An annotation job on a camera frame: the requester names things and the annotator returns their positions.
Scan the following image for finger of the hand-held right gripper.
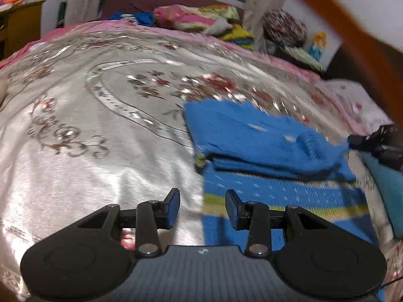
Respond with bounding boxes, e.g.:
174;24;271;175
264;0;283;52
348;133;380;152

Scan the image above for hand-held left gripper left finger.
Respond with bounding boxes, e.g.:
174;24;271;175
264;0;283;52
68;188;181;257

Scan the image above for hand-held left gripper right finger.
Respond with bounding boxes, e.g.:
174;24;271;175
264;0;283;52
225;189;339;257

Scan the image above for blue knit sweater yellow stripes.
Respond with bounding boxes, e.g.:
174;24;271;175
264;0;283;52
183;98;383;250

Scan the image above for white floral pillow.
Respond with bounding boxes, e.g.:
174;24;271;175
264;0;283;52
327;80;394;126

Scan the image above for teal knit garment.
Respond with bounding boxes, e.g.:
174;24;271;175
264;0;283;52
359;153;403;240

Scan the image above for silver floral satin bedspread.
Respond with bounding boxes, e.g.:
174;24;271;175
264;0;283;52
0;25;403;302

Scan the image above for pink bed sheet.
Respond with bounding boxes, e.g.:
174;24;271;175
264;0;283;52
0;20;388;133

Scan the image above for light green folded cloth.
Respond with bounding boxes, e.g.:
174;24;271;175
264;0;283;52
285;47;324;71

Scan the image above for flower picture poster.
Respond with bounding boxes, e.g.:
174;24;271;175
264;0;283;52
309;31;328;62

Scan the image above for brown floral cloth bundle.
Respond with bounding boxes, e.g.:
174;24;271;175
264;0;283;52
263;9;307;48

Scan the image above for yellow folded cloth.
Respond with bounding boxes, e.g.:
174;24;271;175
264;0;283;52
220;25;256;50

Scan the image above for pale patterned curtain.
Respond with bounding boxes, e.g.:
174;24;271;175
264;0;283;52
246;0;284;51

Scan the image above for white plush toy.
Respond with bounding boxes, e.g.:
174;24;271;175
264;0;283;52
205;17;234;35

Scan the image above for pink floral folded quilt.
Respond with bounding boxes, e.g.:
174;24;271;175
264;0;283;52
153;5;240;32

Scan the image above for blue crumpled cloth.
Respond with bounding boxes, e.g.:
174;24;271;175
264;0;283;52
109;12;155;28

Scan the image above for beige curtain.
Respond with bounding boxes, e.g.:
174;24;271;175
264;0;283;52
64;0;108;26

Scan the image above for wooden cabinet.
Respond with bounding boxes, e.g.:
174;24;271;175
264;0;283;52
0;0;46;60

